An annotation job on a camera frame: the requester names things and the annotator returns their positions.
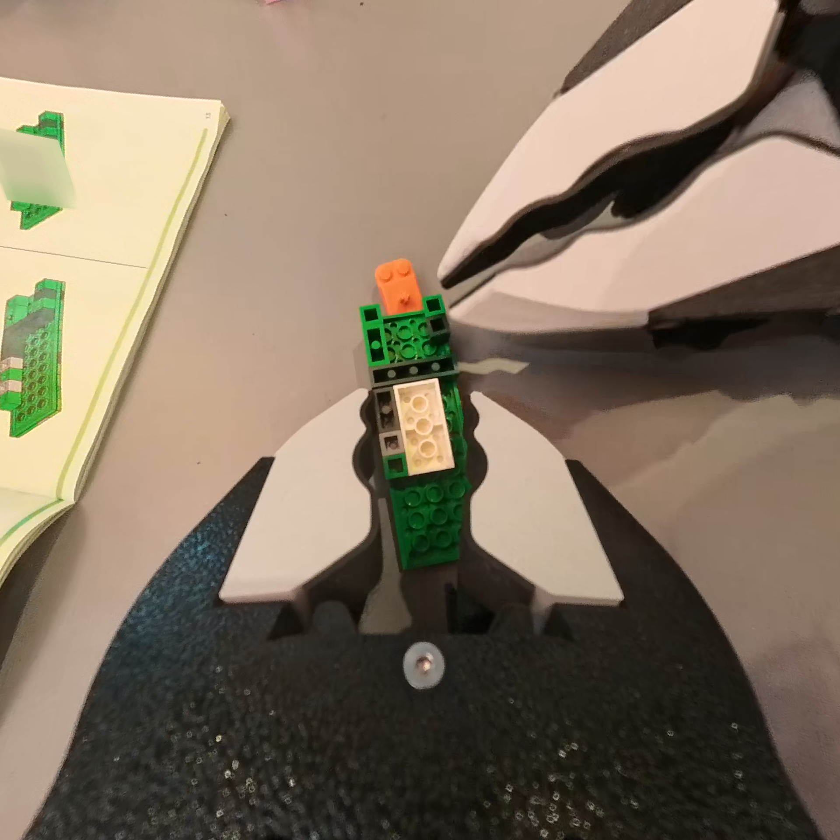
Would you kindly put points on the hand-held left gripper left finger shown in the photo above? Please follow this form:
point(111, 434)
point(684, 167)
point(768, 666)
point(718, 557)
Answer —
point(308, 512)

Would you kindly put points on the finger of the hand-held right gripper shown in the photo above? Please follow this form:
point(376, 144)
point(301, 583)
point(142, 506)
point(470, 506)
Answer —
point(689, 249)
point(623, 111)

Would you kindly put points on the green toy brick model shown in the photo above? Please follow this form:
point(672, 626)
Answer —
point(430, 525)

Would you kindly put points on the building instruction booklet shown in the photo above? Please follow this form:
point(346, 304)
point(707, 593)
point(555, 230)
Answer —
point(131, 216)

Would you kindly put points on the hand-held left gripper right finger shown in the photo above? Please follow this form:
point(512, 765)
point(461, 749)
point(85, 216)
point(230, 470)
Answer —
point(538, 525)

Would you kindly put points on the orange toy brick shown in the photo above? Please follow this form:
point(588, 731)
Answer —
point(397, 289)

